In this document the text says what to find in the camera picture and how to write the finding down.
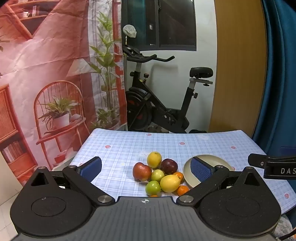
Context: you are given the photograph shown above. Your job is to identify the black exercise bike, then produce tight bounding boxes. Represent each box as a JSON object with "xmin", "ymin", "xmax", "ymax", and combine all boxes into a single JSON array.
[{"xmin": 122, "ymin": 35, "xmax": 213, "ymax": 134}]

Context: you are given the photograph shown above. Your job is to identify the red apple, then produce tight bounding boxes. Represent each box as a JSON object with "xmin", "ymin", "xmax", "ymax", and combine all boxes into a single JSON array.
[{"xmin": 132, "ymin": 162, "xmax": 152, "ymax": 181}]

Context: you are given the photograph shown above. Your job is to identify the green apple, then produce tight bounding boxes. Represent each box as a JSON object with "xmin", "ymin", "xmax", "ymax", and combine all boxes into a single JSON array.
[{"xmin": 145, "ymin": 180, "xmax": 162, "ymax": 196}]

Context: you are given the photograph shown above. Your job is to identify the white cloth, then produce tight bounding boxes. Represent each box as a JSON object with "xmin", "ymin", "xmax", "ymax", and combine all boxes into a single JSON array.
[{"xmin": 123, "ymin": 24, "xmax": 137, "ymax": 38}]

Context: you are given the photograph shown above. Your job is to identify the yellow lemon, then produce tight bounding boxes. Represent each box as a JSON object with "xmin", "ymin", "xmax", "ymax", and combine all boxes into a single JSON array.
[
  {"xmin": 160, "ymin": 174, "xmax": 181, "ymax": 193},
  {"xmin": 147, "ymin": 151, "xmax": 162, "ymax": 168}
]

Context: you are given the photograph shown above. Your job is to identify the blue checked tablecloth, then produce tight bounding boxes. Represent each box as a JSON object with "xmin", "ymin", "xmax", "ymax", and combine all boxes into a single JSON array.
[{"xmin": 72, "ymin": 128, "xmax": 290, "ymax": 216}]

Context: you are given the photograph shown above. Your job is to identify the dark purple round fruit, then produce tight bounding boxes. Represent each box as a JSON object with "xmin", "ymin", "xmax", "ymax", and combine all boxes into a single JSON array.
[{"xmin": 161, "ymin": 159, "xmax": 178, "ymax": 175}]

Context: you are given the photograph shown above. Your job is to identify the blue curtain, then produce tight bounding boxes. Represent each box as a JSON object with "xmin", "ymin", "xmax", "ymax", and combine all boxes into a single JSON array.
[{"xmin": 252, "ymin": 0, "xmax": 296, "ymax": 159}]

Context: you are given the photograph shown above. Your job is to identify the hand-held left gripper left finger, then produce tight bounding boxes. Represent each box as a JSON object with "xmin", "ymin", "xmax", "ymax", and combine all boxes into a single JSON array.
[{"xmin": 24, "ymin": 156, "xmax": 115, "ymax": 207}]

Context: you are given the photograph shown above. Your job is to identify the beige round plate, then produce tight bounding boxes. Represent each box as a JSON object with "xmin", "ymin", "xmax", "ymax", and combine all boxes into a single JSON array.
[{"xmin": 183, "ymin": 155, "xmax": 231, "ymax": 188}]

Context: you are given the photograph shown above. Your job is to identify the printed backdrop cloth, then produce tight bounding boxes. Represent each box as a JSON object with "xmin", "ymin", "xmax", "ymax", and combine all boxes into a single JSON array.
[{"xmin": 0, "ymin": 0, "xmax": 128, "ymax": 186}]

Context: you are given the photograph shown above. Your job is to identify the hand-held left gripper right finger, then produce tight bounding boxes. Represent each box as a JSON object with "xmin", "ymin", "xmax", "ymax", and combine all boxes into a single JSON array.
[{"xmin": 177, "ymin": 156, "xmax": 268, "ymax": 207}]

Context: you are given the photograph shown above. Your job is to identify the yellow-green apple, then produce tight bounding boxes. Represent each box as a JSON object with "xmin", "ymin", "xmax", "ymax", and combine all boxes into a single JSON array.
[{"xmin": 151, "ymin": 169, "xmax": 165, "ymax": 182}]

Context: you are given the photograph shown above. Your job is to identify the wooden door panel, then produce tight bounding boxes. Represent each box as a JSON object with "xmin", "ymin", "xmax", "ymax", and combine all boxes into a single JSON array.
[{"xmin": 209, "ymin": 0, "xmax": 270, "ymax": 135}]

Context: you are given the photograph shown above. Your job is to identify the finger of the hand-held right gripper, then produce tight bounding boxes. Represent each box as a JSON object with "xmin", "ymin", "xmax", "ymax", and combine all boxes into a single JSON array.
[{"xmin": 248, "ymin": 153, "xmax": 267, "ymax": 168}]

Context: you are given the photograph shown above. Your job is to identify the dark window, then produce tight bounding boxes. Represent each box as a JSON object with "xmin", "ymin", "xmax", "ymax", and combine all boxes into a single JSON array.
[{"xmin": 121, "ymin": 0, "xmax": 197, "ymax": 52}]

